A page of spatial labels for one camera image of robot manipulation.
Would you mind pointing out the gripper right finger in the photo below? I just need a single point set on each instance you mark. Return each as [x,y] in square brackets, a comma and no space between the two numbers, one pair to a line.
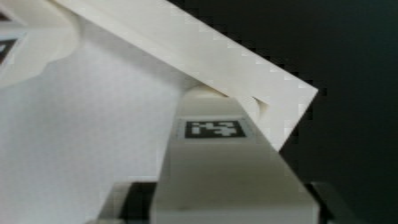
[334,210]

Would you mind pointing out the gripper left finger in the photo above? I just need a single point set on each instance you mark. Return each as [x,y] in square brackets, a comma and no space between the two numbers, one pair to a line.
[126,205]

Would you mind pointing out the white desk tabletop tray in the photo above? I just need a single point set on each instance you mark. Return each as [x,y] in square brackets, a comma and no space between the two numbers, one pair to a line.
[85,115]

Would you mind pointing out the white desk leg with tag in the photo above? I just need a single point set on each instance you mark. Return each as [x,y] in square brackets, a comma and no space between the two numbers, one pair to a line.
[39,37]

